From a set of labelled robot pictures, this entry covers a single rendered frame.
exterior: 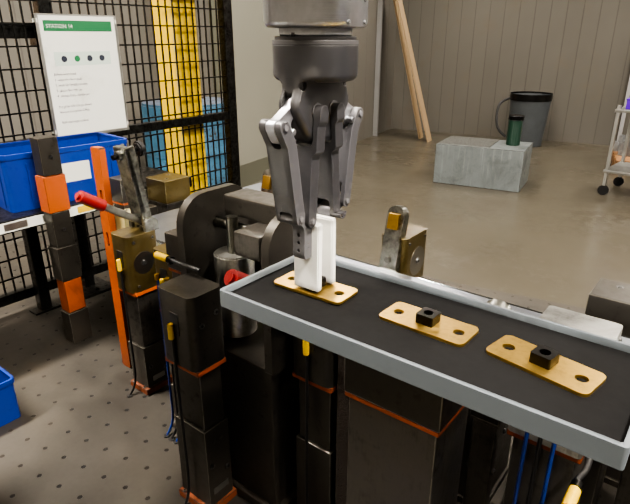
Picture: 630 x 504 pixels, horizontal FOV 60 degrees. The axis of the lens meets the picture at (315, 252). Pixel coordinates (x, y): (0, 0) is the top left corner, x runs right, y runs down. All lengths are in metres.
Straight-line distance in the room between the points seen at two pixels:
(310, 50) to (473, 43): 8.31
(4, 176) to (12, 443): 0.57
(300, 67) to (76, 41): 1.22
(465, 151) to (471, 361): 5.22
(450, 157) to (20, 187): 4.75
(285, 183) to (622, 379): 0.31
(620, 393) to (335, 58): 0.34
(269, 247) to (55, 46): 1.07
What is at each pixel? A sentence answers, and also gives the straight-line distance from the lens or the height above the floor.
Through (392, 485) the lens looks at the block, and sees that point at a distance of 0.57.
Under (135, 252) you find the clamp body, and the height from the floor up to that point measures 1.02.
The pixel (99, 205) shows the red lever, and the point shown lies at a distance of 1.05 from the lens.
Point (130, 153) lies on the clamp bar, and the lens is 1.06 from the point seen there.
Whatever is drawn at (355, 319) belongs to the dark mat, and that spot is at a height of 1.16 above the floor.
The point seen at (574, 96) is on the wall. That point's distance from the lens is 8.59.
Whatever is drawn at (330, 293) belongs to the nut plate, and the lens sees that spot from 0.54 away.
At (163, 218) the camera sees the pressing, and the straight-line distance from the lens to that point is 1.34.
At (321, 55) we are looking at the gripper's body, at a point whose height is 1.39.
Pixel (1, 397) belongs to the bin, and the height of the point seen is 0.76.
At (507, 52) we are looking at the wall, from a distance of 8.67.
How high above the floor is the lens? 1.40
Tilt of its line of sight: 22 degrees down
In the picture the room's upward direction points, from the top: straight up
